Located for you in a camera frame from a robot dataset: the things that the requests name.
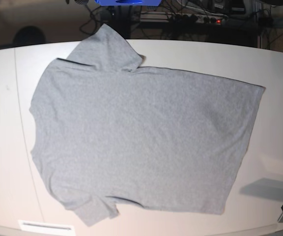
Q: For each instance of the grey T-shirt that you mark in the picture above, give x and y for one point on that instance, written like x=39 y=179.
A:
x=110 y=131

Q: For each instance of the white power strip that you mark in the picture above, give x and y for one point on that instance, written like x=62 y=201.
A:
x=198 y=19

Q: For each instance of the blue plastic box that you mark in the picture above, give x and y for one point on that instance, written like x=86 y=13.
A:
x=128 y=2

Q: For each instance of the white label strip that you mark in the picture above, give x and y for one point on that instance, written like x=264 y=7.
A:
x=38 y=227

